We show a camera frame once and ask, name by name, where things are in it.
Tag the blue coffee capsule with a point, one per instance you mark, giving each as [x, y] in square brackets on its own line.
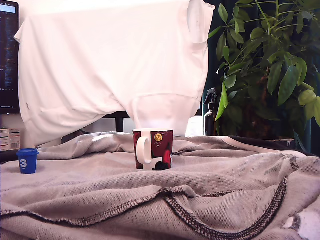
[28, 157]

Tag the black spray bottle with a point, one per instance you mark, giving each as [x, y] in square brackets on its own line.
[209, 120]

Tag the black monitor stand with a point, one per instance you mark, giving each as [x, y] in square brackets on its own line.
[120, 120]

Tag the black computer monitor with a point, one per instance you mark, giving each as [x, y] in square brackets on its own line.
[8, 62]

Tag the small printed cardboard box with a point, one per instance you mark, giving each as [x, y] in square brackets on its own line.
[8, 140]

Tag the green leafy houseplant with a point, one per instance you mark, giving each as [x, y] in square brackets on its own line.
[270, 62]

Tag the white draped shirt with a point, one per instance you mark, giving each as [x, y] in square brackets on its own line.
[112, 62]

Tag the grey knit cloth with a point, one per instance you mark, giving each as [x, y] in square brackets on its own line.
[160, 200]

